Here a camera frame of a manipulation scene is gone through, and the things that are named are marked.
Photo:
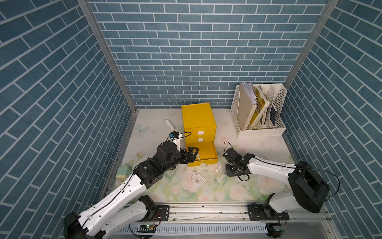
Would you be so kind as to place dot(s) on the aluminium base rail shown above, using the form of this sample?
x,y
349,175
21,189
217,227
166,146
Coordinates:
x,y
224,220

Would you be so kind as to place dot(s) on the white perforated file organizer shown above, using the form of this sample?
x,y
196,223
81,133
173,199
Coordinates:
x,y
271,124

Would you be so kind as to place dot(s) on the small white rectangular device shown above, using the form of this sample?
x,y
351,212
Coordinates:
x,y
169,124

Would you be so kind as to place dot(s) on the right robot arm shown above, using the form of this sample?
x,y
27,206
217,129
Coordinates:
x,y
307,189

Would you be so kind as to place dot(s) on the beige folder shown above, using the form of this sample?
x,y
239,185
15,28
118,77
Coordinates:
x,y
247,104

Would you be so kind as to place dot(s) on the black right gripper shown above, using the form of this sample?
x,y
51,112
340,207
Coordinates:
x,y
228,173

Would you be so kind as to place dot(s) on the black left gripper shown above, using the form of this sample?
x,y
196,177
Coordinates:
x,y
191,158

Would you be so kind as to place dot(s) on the yellow drawer cabinet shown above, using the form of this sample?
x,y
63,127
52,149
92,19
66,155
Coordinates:
x,y
198,119

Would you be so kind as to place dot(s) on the green and cream box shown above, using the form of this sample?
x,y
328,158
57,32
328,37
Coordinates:
x,y
123,173

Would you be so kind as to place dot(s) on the yellow covered book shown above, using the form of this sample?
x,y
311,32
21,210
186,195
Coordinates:
x,y
261,108

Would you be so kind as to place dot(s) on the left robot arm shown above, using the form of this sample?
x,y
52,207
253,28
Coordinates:
x,y
127,204

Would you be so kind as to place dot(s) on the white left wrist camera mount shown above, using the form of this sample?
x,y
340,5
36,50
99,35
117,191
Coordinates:
x,y
175,137

